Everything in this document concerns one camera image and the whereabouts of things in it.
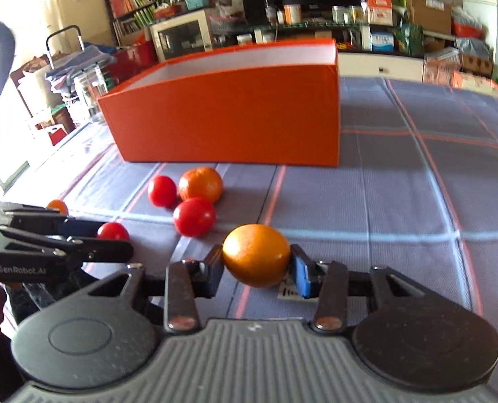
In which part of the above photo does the white glass-door cabinet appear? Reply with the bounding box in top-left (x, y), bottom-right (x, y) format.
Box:
top-left (150, 8), bottom-right (214, 63)

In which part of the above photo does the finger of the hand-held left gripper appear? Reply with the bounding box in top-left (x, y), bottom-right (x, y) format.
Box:
top-left (0, 208), bottom-right (107, 238)
top-left (0, 226), bottom-right (134, 267)

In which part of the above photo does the red storage bin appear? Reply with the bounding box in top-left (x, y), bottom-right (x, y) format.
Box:
top-left (106, 40), bottom-right (157, 78)

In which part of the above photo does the black bookshelf with books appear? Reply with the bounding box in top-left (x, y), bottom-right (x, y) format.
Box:
top-left (100, 0), bottom-right (157, 47)

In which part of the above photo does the black folding trolley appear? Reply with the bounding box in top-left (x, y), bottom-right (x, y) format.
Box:
top-left (45, 25), bottom-right (86, 72)

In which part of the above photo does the blue and white box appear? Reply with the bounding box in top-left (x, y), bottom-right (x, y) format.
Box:
top-left (371, 31), bottom-right (395, 52)

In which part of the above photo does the white chest freezer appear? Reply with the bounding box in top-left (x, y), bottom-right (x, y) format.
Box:
top-left (462, 0), bottom-right (498, 85)

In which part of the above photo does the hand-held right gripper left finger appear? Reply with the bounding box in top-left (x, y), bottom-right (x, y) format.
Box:
top-left (87, 245), bottom-right (225, 331)

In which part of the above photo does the orange and white carton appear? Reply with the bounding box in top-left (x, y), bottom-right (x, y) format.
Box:
top-left (366, 0), bottom-right (395, 26)

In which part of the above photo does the orange cardboard box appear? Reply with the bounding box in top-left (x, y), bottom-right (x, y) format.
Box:
top-left (97, 38), bottom-right (342, 166)

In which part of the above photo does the red tomato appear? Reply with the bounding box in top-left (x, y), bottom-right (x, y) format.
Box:
top-left (148, 175), bottom-right (177, 208)
top-left (97, 222), bottom-right (131, 242)
top-left (172, 197), bottom-right (217, 237)

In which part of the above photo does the yellowish orange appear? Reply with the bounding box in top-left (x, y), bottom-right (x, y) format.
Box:
top-left (222, 224), bottom-right (292, 288)

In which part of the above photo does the glass mug jar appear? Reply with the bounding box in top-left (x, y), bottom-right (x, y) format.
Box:
top-left (75, 67), bottom-right (109, 124)

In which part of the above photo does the white television stand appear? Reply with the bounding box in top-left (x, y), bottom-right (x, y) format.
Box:
top-left (232, 21), bottom-right (426, 82)

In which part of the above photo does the brown cardboard box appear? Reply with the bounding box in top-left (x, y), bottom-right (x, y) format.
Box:
top-left (406, 0), bottom-right (453, 35)

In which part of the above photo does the reddish orange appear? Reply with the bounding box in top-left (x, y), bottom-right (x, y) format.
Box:
top-left (177, 167), bottom-right (224, 203)

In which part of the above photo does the white standing air conditioner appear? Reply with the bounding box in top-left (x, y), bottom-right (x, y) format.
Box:
top-left (55, 0), bottom-right (115, 47)

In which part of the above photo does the blue checked tablecloth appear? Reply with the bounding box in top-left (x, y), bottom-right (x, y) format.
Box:
top-left (0, 76), bottom-right (498, 332)

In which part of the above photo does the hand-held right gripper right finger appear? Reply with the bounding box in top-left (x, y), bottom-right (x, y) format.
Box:
top-left (290, 245), bottom-right (476, 331)

